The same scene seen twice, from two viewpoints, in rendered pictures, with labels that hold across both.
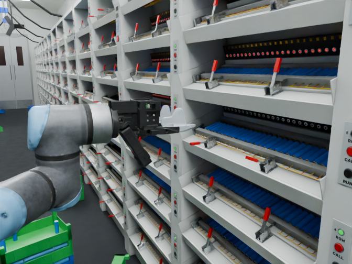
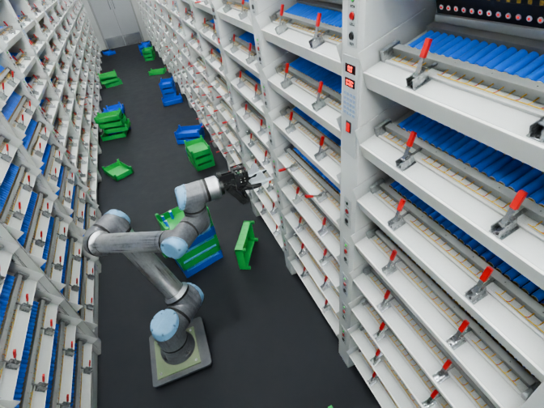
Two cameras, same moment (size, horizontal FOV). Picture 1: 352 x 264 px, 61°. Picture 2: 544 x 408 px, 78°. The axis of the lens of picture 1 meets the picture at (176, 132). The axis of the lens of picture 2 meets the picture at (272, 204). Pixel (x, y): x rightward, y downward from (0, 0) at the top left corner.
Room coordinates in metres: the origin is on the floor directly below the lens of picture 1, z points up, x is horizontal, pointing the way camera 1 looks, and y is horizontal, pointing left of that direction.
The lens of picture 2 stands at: (-0.36, -0.24, 1.81)
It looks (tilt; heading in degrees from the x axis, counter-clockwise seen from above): 38 degrees down; 11
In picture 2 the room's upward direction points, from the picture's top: 9 degrees counter-clockwise
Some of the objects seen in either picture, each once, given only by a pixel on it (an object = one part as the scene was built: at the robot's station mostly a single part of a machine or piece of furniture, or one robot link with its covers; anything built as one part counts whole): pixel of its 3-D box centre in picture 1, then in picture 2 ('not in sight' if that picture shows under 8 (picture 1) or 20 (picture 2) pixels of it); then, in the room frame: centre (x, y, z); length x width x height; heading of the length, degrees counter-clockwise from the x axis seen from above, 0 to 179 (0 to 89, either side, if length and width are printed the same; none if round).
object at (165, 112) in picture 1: (166, 116); (255, 169); (0.78, 0.02, 1.08); 0.09 x 0.03 x 0.06; 133
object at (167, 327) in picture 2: not in sight; (168, 329); (0.54, 0.59, 0.26); 0.17 x 0.15 x 0.18; 164
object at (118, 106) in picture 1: (134, 118); (233, 180); (0.70, 0.10, 1.09); 0.12 x 0.08 x 0.09; 118
